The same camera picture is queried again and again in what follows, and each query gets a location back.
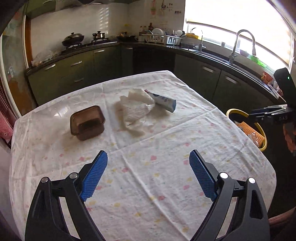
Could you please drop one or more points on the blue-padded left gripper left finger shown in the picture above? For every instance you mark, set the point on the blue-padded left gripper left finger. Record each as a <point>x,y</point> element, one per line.
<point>46,221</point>

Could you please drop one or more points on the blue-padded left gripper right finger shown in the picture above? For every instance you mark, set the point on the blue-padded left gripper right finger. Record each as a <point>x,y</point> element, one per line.
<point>249,220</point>

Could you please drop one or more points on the orange waffle sponge cloth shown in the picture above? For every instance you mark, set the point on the orange waffle sponge cloth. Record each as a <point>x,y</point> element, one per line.
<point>255,136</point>

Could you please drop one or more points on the blue white toothpaste tube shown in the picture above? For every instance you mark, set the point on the blue white toothpaste tube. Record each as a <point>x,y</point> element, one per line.
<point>167,103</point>

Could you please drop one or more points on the white paper towel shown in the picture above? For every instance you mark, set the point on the white paper towel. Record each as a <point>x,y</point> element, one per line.
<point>135,108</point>

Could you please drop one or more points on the yellow rimmed trash bin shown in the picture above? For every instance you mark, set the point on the yellow rimmed trash bin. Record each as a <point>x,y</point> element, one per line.
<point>237,115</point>

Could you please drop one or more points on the dark green kitchen cabinets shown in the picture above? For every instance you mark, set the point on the dark green kitchen cabinets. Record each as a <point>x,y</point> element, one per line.
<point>223,84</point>

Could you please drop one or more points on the chrome kitchen faucet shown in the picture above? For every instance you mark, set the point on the chrome kitchen faucet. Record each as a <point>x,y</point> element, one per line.
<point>238,44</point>

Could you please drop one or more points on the person's right hand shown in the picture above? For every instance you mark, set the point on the person's right hand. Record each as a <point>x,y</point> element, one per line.
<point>289,134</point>

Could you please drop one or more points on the white floral tablecloth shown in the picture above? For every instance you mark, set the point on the white floral tablecloth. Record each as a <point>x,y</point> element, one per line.
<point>148,190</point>

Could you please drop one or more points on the brown plastic food tray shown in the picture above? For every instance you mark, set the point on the brown plastic food tray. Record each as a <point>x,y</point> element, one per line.
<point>87,123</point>

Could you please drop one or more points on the small chrome water tap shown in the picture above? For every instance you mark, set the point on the small chrome water tap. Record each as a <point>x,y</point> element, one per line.
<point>198,43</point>

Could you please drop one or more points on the dish drying rack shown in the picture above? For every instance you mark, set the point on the dish drying rack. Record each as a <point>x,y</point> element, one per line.
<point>158,36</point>

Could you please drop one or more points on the black wok with lid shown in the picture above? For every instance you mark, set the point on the black wok with lid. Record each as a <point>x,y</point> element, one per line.
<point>73,39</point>

